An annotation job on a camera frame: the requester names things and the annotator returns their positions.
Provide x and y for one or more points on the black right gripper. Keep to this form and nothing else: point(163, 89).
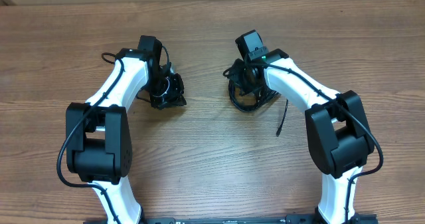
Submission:
point(234, 76)

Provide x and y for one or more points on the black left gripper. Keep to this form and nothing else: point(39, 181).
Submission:
point(175, 98)

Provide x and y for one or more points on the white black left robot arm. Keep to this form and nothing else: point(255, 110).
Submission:
point(97, 151)

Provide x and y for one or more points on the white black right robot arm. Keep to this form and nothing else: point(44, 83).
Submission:
point(338, 135)

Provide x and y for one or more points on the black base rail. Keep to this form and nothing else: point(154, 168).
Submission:
point(288, 219)

